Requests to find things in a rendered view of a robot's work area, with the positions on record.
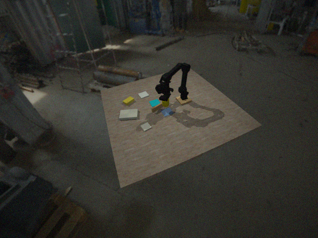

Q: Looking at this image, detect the yellow rectangular block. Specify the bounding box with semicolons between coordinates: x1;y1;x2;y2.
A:
123;96;134;105

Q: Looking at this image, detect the yellow cup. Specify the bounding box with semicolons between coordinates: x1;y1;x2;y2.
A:
162;99;169;107

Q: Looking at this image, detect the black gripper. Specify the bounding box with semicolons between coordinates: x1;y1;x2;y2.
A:
159;88;173;101

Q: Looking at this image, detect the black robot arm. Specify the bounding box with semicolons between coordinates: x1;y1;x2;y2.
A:
155;63;191;100

